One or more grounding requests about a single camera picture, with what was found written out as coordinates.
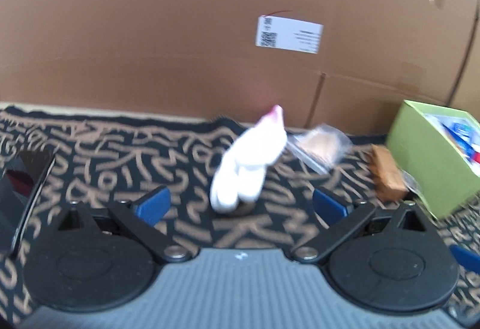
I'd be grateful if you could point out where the copper cosmetic box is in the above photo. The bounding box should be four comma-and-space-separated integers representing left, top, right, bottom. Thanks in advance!
370, 144, 408, 202

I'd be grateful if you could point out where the black tape roll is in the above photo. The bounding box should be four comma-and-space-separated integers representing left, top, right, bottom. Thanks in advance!
401, 170, 422, 197

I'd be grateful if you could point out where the white glove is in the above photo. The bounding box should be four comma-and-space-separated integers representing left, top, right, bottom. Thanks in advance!
210, 104, 287, 213

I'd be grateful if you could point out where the blue medicine box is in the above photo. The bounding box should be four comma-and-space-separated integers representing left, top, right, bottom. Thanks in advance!
439, 115, 479, 146

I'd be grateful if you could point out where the red tape roll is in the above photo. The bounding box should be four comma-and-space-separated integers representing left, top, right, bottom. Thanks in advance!
467, 149, 480, 163

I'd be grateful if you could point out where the clear bag of sticks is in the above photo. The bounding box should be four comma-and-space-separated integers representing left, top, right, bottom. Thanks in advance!
286, 123, 353, 174

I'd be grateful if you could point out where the patterned black tan blanket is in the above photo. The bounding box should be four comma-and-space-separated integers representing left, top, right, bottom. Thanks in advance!
1, 106, 479, 328

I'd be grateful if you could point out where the green cardboard box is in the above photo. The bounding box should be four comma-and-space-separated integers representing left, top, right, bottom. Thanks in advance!
386, 101, 479, 219

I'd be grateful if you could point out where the black smartphone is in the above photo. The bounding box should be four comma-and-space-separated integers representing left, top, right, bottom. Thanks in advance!
1, 149, 55, 259

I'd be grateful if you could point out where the large brown cardboard sheet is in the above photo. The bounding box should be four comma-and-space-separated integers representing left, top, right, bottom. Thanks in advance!
1, 0, 479, 134

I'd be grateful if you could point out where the white shipping label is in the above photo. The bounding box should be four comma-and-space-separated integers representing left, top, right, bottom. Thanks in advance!
256, 16, 323, 54

